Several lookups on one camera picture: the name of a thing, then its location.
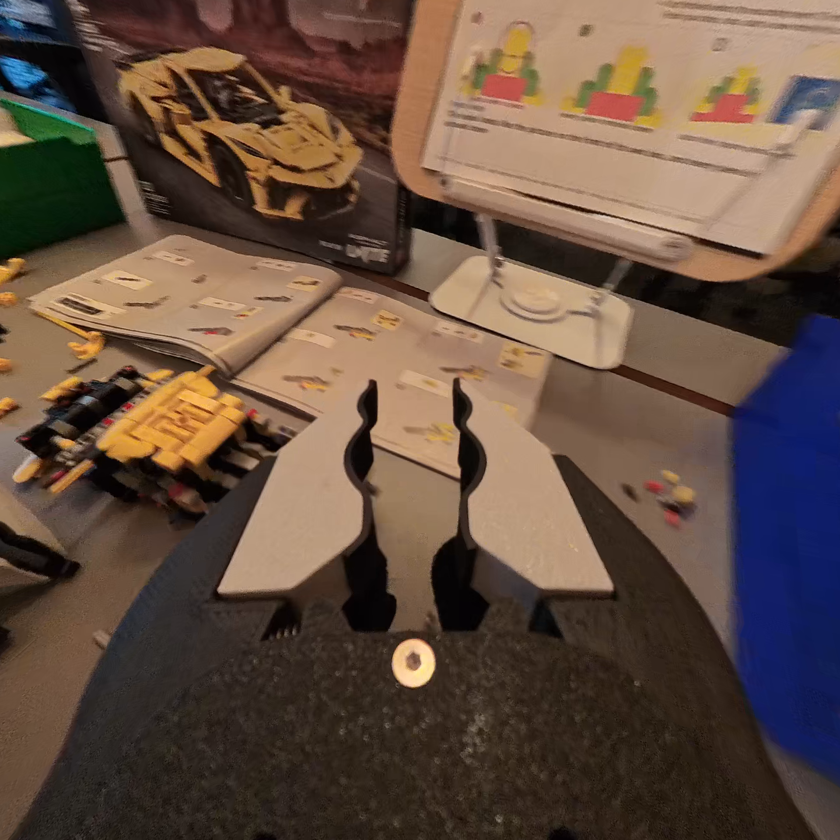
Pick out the pile of loose building pieces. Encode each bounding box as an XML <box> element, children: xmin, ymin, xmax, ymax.
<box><xmin>0</xmin><ymin>257</ymin><xmax>27</xmax><ymax>417</ymax></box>

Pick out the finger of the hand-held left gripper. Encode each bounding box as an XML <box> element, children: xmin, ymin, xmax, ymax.
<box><xmin>0</xmin><ymin>489</ymin><xmax>81</xmax><ymax>578</ymax></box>

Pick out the toy car box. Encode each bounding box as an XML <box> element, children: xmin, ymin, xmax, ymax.
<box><xmin>69</xmin><ymin>0</ymin><xmax>417</xmax><ymax>277</ymax></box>

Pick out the partly built yellow toy car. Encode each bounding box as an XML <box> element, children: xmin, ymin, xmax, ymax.
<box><xmin>13</xmin><ymin>364</ymin><xmax>309</xmax><ymax>519</ymax></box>

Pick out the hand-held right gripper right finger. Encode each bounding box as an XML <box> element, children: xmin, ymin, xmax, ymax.
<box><xmin>454</xmin><ymin>379</ymin><xmax>616</xmax><ymax>598</ymax></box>

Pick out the printed instruction sheet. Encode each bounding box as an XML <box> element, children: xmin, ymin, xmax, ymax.
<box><xmin>420</xmin><ymin>0</ymin><xmax>840</xmax><ymax>253</ymax></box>

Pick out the small heap of coloured pins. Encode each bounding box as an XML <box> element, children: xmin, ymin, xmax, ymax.
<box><xmin>622</xmin><ymin>468</ymin><xmax>698</xmax><ymax>528</ymax></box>

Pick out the grey desk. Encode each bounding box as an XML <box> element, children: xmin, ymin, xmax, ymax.
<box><xmin>0</xmin><ymin>220</ymin><xmax>840</xmax><ymax>840</ymax></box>

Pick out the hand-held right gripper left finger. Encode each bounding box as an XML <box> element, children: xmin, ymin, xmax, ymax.
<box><xmin>217</xmin><ymin>381</ymin><xmax>378</xmax><ymax>599</ymax></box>

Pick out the open instruction booklet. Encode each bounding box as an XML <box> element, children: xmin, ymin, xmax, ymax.
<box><xmin>28</xmin><ymin>234</ymin><xmax>553</xmax><ymax>480</ymax></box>

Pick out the document holder stand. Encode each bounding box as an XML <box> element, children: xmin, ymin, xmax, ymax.
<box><xmin>392</xmin><ymin>0</ymin><xmax>840</xmax><ymax>370</ymax></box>

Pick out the green storage bin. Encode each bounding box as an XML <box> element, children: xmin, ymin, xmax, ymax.
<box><xmin>0</xmin><ymin>98</ymin><xmax>126</xmax><ymax>257</ymax></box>

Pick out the yellow piece with long rod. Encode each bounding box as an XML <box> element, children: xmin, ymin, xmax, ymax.
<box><xmin>34</xmin><ymin>308</ymin><xmax>106</xmax><ymax>360</ymax></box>

